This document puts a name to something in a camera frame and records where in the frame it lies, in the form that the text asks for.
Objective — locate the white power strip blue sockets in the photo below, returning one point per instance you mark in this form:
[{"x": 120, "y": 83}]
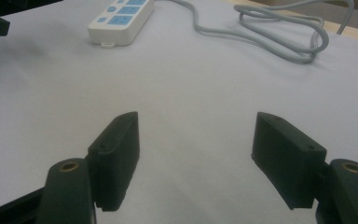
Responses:
[{"x": 121, "y": 29}]

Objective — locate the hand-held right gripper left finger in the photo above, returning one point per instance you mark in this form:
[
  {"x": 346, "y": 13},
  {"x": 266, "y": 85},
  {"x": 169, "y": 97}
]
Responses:
[{"x": 118, "y": 155}]

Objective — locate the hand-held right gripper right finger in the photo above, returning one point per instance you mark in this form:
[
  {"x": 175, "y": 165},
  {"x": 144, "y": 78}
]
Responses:
[{"x": 287, "y": 155}]

